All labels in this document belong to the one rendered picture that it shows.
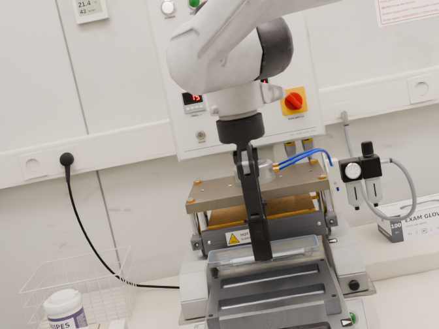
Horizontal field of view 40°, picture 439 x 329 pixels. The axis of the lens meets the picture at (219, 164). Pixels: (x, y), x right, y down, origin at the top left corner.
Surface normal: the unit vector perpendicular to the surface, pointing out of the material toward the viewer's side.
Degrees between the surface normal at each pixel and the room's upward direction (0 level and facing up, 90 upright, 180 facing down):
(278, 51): 107
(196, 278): 41
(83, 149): 90
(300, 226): 90
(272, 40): 77
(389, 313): 0
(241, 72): 127
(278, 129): 90
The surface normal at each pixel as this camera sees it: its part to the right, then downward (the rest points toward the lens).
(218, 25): -0.77, 0.24
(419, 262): 0.00, 0.19
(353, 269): -0.18, -0.60
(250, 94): 0.45, 0.14
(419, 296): -0.19, -0.96
